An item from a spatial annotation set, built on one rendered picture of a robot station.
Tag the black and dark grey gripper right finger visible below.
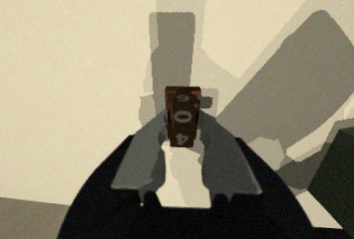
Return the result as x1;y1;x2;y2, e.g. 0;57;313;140
196;109;319;239

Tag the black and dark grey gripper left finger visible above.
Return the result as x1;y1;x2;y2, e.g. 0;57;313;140
57;108;170;239

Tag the brown wooden tray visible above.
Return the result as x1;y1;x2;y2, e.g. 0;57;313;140
165;86;201;139

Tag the brown number cube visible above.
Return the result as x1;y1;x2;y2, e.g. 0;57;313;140
169;94;198;127
170;127;195;147

